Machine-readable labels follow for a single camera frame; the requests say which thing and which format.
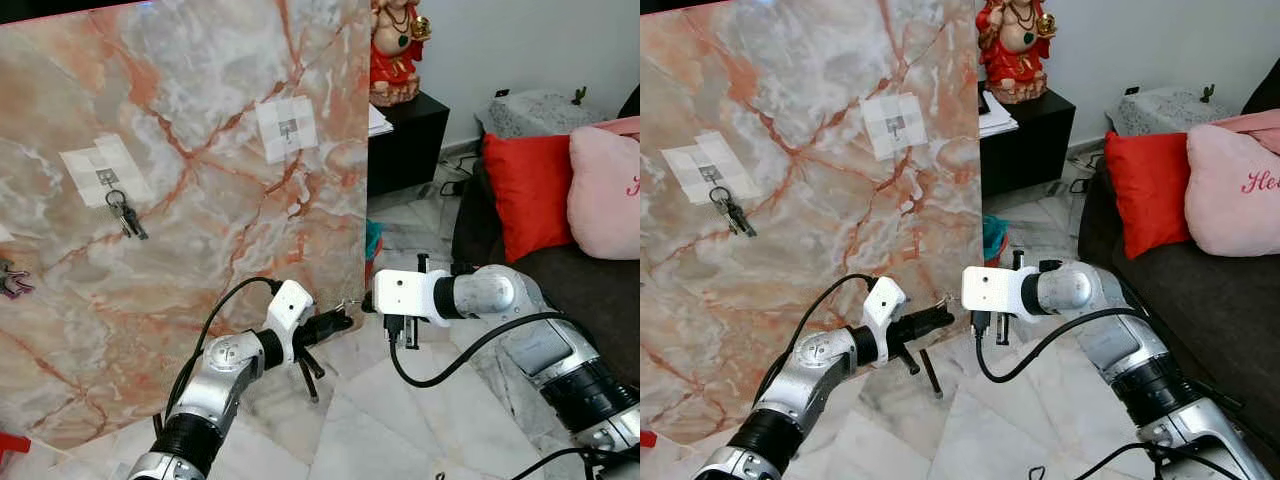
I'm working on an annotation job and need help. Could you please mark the keys with purple tag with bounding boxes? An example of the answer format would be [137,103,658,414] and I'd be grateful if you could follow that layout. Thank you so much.
[0,260,36,301]

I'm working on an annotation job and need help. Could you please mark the orange marble panel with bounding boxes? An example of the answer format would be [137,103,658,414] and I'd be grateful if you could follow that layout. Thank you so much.
[640,0,989,446]
[0,0,373,449]

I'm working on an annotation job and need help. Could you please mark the black side cabinet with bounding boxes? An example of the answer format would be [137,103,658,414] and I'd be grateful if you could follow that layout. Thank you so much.
[367,90,451,198]
[978,88,1078,198]

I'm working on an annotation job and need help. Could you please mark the dark grey sofa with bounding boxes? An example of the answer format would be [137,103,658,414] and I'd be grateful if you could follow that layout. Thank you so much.
[452,85,641,386]
[1075,60,1280,421]

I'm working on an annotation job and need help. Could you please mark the red cushion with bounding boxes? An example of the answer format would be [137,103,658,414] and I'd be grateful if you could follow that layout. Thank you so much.
[483,132,576,263]
[1103,130,1196,261]

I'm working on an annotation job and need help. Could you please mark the pink cushion with lettering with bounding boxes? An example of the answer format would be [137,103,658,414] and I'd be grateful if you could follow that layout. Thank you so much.
[567,127,641,261]
[1185,122,1280,258]

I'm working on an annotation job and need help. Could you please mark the grey lace covered table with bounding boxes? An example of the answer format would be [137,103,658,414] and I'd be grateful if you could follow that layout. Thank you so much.
[1105,85,1241,139]
[478,88,591,139]

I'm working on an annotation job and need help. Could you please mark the red gold buddha statue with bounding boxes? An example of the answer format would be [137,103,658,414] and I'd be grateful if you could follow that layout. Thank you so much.
[370,0,433,108]
[975,0,1058,106]

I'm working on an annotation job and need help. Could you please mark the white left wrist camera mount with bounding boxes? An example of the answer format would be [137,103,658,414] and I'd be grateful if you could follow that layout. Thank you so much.
[268,280,313,363]
[863,277,909,343]

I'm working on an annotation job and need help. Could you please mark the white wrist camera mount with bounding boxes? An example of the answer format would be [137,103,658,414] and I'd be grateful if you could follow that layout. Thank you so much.
[863,277,909,343]
[268,280,313,363]
[962,265,1028,321]
[372,268,433,323]

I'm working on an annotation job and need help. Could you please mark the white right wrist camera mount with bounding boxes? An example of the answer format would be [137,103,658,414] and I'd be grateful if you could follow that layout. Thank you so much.
[372,268,433,323]
[962,265,1028,321]

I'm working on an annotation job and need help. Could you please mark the black torso cable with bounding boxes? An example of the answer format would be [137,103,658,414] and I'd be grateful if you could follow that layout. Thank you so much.
[500,445,641,480]
[1028,440,1166,480]

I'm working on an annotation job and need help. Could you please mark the white taped wall hook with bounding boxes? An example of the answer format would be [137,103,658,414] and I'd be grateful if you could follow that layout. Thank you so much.
[60,135,153,206]
[662,130,756,204]
[255,97,319,163]
[860,93,929,161]

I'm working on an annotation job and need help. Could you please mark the dark keys on ring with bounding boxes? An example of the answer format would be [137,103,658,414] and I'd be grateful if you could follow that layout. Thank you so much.
[105,188,149,241]
[708,186,759,239]

